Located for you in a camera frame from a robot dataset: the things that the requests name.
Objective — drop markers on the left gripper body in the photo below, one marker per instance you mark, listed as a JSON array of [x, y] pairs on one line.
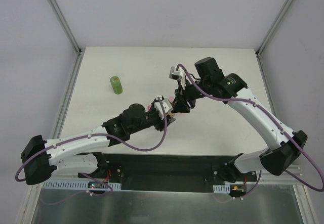
[[163, 122]]

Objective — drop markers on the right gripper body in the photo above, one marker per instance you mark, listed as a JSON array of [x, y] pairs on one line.
[[185, 98]]

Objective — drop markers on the clear pill bottle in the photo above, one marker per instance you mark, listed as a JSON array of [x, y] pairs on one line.
[[171, 115]]

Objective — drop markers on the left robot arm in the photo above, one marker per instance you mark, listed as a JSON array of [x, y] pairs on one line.
[[40, 157]]

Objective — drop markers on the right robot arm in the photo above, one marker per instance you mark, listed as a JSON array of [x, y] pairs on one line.
[[283, 143]]

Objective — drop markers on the green cylindrical bottle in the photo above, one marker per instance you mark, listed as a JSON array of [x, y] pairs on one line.
[[116, 85]]

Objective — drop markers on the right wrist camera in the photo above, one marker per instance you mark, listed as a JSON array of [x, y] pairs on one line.
[[178, 75]]

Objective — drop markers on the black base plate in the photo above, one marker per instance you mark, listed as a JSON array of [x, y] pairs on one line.
[[170, 173]]

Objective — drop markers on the right white cable duct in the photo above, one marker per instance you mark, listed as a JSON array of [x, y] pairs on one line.
[[221, 189]]

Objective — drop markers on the white cable duct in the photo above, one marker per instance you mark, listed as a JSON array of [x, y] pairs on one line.
[[221, 189], [80, 185]]

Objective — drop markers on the left white cable duct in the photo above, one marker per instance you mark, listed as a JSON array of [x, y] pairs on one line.
[[80, 185]]

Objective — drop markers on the right aluminium frame post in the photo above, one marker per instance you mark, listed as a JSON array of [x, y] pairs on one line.
[[274, 27]]

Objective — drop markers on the aluminium frame post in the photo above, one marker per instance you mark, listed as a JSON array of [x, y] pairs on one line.
[[65, 26], [274, 27]]

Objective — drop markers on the left aluminium frame post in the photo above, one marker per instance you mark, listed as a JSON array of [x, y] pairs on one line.
[[65, 26]]

